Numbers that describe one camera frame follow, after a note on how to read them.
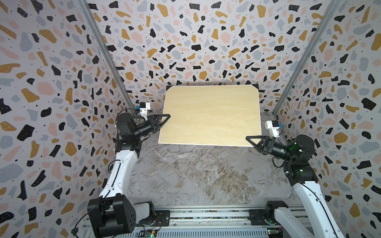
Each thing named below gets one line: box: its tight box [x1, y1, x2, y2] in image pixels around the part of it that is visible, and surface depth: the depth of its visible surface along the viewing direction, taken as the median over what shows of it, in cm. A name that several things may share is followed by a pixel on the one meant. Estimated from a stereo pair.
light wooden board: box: [158, 84, 262, 147], surface depth 68 cm
